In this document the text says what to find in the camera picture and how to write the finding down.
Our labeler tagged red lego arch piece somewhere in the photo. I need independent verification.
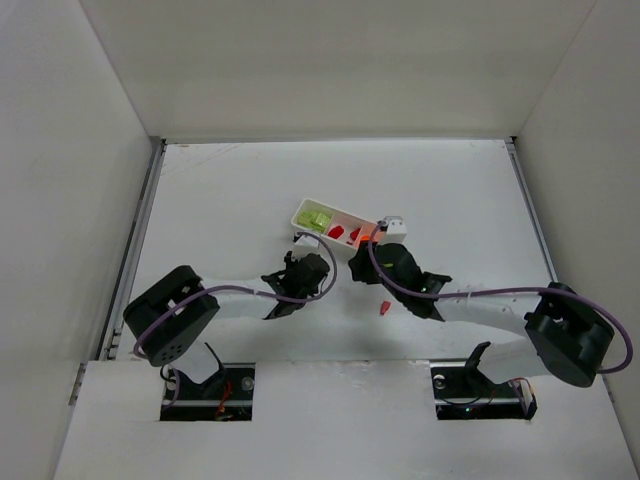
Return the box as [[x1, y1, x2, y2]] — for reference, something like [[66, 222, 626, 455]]
[[328, 225, 344, 239]]

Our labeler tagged green lego block large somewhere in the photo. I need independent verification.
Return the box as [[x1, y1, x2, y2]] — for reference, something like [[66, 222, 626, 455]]
[[296, 211, 315, 228]]

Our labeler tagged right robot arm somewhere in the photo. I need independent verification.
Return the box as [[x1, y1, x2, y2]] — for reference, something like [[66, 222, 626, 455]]
[[347, 243, 614, 388]]

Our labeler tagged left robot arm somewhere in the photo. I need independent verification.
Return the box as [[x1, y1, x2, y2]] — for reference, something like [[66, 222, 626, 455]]
[[123, 253, 337, 387]]

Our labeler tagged white three-compartment tray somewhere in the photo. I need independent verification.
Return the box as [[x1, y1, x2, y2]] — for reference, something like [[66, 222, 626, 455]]
[[291, 199, 376, 259]]

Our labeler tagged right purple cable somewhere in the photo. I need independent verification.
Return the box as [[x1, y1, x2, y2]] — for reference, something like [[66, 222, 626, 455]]
[[367, 219, 634, 374]]

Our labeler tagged purple cable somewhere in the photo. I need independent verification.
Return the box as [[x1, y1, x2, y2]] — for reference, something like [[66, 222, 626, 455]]
[[132, 232, 339, 409], [367, 219, 634, 374]]

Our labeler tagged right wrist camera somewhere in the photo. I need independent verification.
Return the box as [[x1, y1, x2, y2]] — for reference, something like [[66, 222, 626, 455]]
[[379, 216, 407, 244]]

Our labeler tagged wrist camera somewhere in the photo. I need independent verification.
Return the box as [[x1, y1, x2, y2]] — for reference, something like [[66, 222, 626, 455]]
[[379, 216, 407, 244], [291, 232, 320, 260]]

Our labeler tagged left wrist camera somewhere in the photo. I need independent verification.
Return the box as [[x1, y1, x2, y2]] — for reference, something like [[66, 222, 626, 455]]
[[291, 232, 320, 260]]

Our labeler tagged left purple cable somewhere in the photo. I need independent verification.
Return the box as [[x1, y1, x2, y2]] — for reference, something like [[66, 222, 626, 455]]
[[132, 232, 339, 409]]

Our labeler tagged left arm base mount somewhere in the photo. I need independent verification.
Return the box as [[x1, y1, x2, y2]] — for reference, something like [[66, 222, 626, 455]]
[[160, 342, 256, 422]]

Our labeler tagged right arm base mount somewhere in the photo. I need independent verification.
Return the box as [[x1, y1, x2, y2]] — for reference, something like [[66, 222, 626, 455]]
[[430, 342, 538, 421]]

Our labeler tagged right metal rail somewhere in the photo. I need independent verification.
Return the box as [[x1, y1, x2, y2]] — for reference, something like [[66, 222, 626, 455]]
[[505, 136, 558, 283]]

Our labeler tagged metal rail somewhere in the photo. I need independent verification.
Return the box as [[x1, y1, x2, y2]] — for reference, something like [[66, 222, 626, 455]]
[[505, 136, 558, 283], [93, 136, 167, 360]]

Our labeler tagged left metal rail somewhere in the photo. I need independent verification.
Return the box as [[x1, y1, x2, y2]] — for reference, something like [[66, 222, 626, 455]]
[[93, 136, 167, 360]]

